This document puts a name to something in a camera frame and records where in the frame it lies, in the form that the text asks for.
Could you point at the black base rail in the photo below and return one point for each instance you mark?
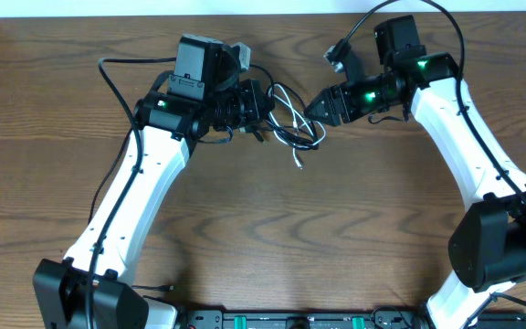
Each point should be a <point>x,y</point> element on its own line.
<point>212,319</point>

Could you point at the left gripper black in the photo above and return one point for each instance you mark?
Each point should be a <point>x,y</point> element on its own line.
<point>257,111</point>

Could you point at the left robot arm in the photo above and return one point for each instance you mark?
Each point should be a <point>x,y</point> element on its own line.
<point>92,287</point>

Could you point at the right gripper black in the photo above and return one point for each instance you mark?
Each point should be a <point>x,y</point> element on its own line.
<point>331,104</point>

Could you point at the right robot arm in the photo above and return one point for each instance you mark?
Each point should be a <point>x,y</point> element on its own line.
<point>487,251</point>

